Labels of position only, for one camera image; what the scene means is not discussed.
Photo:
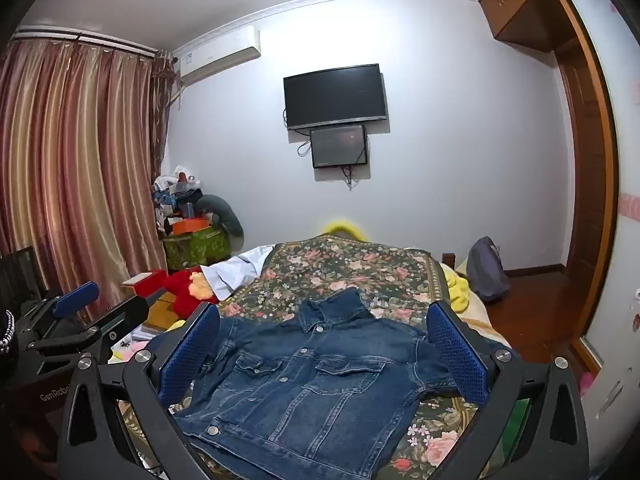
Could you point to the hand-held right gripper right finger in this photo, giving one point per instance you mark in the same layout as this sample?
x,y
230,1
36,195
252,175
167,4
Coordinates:
x,y
457,355

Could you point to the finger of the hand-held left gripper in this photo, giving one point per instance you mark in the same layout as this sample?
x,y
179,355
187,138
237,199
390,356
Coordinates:
x,y
125,317
75,300

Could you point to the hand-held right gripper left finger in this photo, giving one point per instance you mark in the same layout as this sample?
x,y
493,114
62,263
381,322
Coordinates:
x,y
190,355

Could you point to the blue denim jacket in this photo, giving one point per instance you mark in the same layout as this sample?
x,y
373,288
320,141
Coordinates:
x,y
310,385

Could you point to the brown wooden box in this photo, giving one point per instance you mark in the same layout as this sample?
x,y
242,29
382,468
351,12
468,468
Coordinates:
x,y
162,314

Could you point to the red box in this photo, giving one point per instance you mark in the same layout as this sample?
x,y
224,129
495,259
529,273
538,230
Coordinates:
x,y
147,282

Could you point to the black screen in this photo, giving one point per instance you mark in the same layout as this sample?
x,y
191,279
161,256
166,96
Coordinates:
x,y
17,272

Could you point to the yellow blanket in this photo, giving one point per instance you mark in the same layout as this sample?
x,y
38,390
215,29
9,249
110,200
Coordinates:
x,y
457,290

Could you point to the red plush toy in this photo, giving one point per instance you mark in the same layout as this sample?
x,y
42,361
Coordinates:
x,y
185,287

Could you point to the grey-blue backpack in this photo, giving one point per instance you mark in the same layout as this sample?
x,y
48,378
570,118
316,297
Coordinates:
x,y
486,270

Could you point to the white shirt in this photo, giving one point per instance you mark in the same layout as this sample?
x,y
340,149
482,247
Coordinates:
x,y
235,270

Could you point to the orange box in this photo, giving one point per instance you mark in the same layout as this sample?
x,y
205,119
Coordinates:
x,y
189,226

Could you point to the pile of clutter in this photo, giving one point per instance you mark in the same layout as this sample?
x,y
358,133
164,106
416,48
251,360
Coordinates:
x,y
172,195

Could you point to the striped pink curtain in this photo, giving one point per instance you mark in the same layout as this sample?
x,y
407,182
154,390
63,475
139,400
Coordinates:
x,y
75,160

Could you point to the grey pillow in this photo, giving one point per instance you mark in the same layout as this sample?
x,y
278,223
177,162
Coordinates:
x,y
225,215

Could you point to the dark green floral blanket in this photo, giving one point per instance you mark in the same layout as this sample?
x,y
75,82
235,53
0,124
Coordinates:
x,y
325,265

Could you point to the yellow plush cushion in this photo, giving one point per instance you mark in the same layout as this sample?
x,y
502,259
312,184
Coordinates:
x,y
342,225

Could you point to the white sliding door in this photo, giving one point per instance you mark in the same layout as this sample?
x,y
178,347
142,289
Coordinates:
x,y
625,210

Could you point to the white air conditioner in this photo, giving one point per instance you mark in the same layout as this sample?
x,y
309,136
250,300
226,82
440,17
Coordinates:
x,y
220,55

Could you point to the wooden overhead cabinet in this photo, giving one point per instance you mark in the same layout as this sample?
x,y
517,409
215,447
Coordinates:
x,y
520,5

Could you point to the wooden bed post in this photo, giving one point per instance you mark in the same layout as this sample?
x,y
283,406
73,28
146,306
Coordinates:
x,y
449,260

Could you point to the wooden door frame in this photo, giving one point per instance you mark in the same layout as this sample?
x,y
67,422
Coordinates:
x,y
592,160

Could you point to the small black wall monitor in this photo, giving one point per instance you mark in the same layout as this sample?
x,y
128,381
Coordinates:
x,y
339,146

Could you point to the white curtain rail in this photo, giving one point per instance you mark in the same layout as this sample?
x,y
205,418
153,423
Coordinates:
x,y
85,40

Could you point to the black wall television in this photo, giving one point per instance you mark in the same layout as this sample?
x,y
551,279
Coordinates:
x,y
335,96

